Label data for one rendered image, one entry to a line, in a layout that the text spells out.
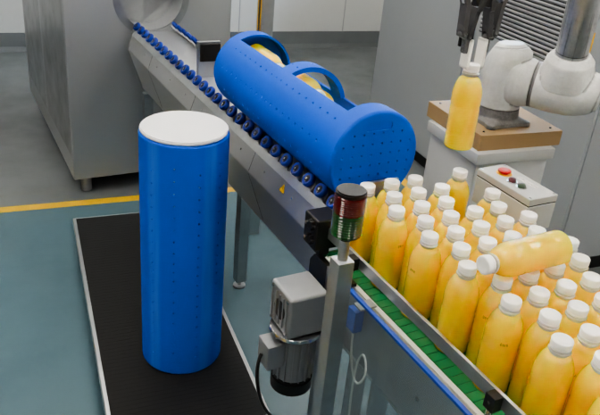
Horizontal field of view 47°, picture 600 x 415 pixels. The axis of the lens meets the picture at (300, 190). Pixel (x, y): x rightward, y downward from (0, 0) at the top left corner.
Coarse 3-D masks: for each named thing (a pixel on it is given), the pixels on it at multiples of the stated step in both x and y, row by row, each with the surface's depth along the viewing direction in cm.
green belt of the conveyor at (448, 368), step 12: (336, 252) 181; (360, 276) 172; (372, 288) 167; (396, 288) 168; (372, 300) 163; (384, 300) 163; (396, 312) 159; (396, 324) 155; (408, 324) 156; (408, 336) 152; (420, 336) 152; (420, 348) 149; (432, 348) 149; (432, 360) 145; (444, 360) 146; (444, 372) 142; (456, 372) 142; (456, 384) 139; (468, 384) 139; (468, 396) 136; (480, 396) 136; (480, 408) 134
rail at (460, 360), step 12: (336, 240) 173; (360, 264) 164; (372, 276) 160; (384, 288) 156; (396, 300) 152; (408, 312) 149; (420, 324) 146; (432, 336) 142; (444, 336) 140; (444, 348) 139; (456, 348) 137; (456, 360) 136; (468, 360) 134; (468, 372) 134; (480, 372) 131; (480, 384) 131; (492, 384) 128; (504, 396) 125; (504, 408) 126; (516, 408) 123
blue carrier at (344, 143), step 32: (256, 32) 250; (224, 64) 243; (256, 64) 227; (288, 64) 219; (224, 96) 257; (256, 96) 221; (288, 96) 206; (320, 96) 197; (288, 128) 203; (320, 128) 190; (352, 128) 182; (384, 128) 187; (320, 160) 189; (352, 160) 187; (384, 160) 192
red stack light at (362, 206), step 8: (336, 200) 133; (344, 200) 132; (360, 200) 132; (336, 208) 134; (344, 208) 132; (352, 208) 132; (360, 208) 132; (344, 216) 133; (352, 216) 133; (360, 216) 133
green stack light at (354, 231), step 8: (336, 216) 134; (336, 224) 135; (344, 224) 134; (352, 224) 133; (360, 224) 134; (336, 232) 135; (344, 232) 134; (352, 232) 134; (360, 232) 136; (344, 240) 135; (352, 240) 135
